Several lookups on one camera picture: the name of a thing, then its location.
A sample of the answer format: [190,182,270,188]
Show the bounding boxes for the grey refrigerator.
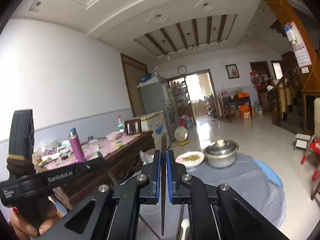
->
[137,76,171,115]

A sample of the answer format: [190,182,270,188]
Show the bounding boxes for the wall calendar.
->
[284,21,312,68]

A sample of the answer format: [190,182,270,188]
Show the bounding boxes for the white plate with food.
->
[175,151,204,171]

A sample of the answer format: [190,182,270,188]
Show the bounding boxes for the white step stool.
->
[295,133,311,150]

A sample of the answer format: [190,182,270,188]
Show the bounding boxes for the round wall clock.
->
[177,65,187,75]

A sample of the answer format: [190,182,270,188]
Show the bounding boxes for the white bowl with plastic bag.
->
[139,148,155,165]

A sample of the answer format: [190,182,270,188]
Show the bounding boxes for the person's left hand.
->
[9,201,60,239]

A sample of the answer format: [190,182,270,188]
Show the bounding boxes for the blue undercloth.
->
[254,159,283,187]

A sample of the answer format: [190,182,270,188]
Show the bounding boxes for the framed wall picture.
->
[226,64,240,79]

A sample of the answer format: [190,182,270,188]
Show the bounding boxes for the white chest freezer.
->
[138,111,176,150]

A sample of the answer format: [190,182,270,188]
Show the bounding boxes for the dark metal chopstick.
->
[161,133,167,236]

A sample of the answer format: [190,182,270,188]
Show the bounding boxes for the white floor fan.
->
[174,126,189,146]

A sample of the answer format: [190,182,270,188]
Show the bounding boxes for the metal pot with lid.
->
[203,139,239,168]

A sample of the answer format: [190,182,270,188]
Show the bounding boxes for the red plastic chair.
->
[300,134,320,181]

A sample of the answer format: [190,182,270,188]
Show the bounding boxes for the grey tablecloth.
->
[120,152,287,240]

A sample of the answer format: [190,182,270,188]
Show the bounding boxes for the dark carved wooden table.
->
[35,130,156,210]

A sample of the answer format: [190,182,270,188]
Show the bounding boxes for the clear plastic water bottle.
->
[117,115,125,133]

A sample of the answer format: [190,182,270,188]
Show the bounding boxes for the purple thermos bottle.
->
[69,128,86,163]

